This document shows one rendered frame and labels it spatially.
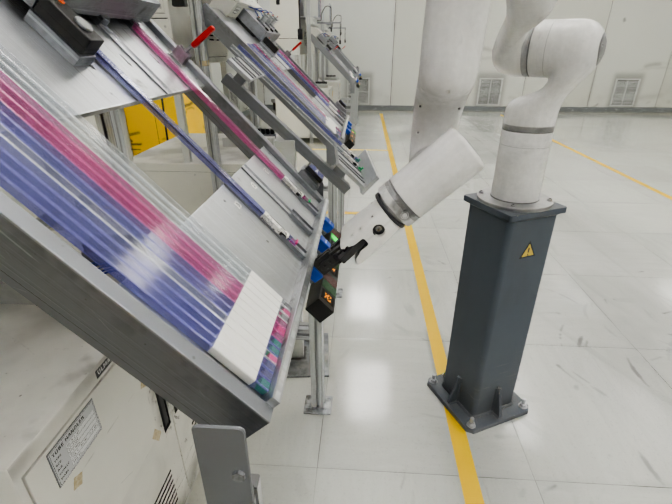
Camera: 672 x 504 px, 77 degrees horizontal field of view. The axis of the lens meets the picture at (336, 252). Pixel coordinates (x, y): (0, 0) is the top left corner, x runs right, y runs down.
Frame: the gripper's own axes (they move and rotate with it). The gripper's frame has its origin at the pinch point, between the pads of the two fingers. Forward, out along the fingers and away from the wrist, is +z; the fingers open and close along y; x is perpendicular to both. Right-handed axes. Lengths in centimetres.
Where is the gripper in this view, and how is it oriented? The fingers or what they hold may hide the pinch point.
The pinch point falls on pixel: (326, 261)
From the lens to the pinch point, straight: 77.4
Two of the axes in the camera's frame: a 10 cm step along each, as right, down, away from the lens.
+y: 0.6, -4.3, 9.0
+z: -7.3, 5.9, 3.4
